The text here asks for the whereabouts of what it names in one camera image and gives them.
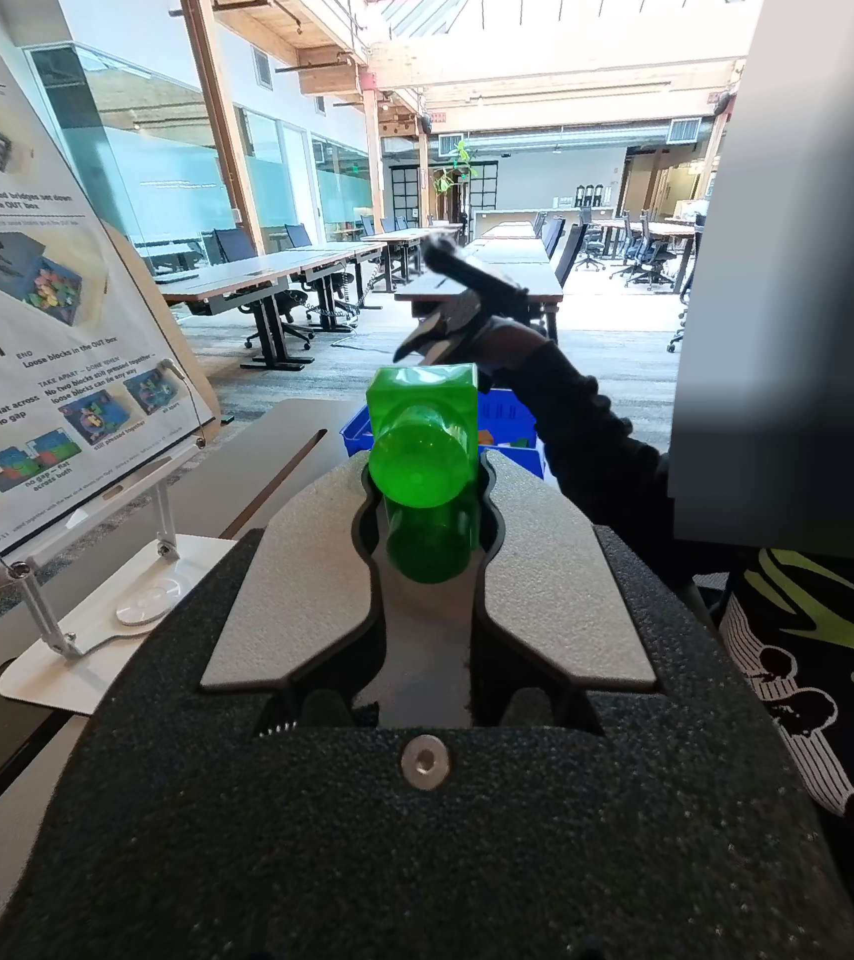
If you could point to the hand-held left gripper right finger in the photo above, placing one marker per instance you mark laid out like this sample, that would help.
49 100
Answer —
569 600

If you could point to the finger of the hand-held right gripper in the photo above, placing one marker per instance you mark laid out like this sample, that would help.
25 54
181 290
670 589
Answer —
434 327

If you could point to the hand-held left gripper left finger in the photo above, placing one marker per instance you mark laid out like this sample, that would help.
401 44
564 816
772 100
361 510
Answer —
292 600

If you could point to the green two-stud mega block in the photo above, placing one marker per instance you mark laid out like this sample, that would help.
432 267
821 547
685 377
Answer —
424 450

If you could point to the blue plastic storage bin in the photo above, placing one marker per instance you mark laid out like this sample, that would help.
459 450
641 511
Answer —
509 428

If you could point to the row of background desks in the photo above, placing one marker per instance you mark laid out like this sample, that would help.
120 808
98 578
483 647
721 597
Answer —
494 270

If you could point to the black office chair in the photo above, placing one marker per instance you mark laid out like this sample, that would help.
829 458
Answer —
255 270
644 248

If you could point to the wooden background desk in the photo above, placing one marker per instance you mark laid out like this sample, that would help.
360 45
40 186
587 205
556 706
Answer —
262 278

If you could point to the grey background table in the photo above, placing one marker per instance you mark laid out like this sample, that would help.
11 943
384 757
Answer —
652 233

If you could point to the person's patterned garment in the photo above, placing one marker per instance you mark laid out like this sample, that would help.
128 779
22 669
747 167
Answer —
832 705

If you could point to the printed instruction sheet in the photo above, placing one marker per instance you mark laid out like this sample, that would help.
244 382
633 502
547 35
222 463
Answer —
37 300

